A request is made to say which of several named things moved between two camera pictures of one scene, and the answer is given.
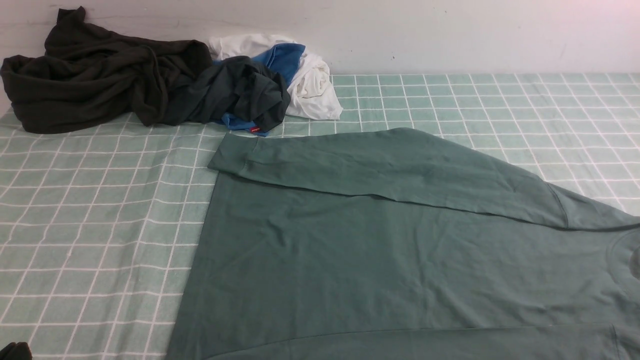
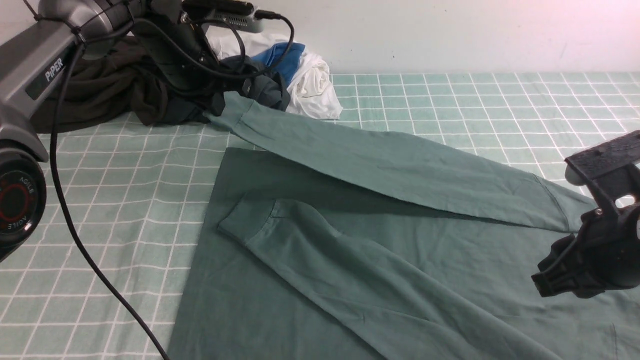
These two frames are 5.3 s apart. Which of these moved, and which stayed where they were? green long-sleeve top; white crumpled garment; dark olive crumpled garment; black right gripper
Moved: black right gripper
Stayed: green long-sleeve top; white crumpled garment; dark olive crumpled garment
